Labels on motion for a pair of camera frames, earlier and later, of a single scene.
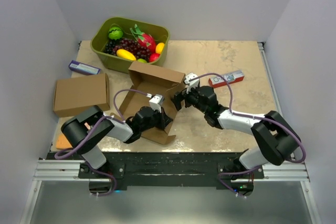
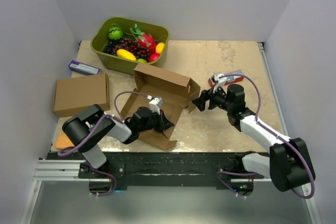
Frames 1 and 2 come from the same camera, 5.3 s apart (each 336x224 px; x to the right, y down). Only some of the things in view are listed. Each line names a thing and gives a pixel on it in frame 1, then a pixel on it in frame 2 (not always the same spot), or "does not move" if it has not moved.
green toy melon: x=115 y=33 does not move
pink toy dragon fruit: x=145 y=40 does not move
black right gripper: x=182 y=95 → x=200 y=102
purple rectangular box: x=84 y=68 does not move
